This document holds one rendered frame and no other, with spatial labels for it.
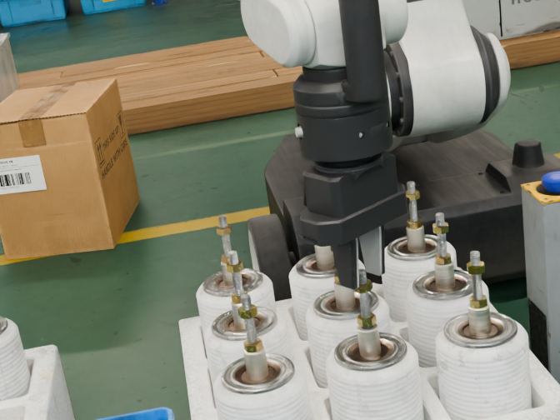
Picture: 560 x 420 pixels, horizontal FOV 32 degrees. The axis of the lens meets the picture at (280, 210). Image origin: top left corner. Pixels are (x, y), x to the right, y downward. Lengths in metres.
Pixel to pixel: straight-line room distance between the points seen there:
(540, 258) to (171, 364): 0.64
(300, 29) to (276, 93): 2.12
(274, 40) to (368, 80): 0.10
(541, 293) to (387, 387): 0.34
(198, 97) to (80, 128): 0.96
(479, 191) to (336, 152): 0.73
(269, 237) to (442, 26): 0.41
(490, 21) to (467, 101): 1.79
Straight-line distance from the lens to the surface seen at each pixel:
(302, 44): 0.87
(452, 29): 1.43
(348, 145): 0.90
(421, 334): 1.15
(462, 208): 1.57
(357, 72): 0.87
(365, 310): 1.01
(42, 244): 2.16
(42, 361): 1.31
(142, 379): 1.59
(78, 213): 2.11
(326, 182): 0.92
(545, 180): 1.24
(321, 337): 1.12
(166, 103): 2.96
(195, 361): 1.22
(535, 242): 1.26
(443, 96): 1.40
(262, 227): 1.55
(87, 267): 2.06
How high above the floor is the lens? 0.75
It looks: 20 degrees down
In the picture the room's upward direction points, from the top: 8 degrees counter-clockwise
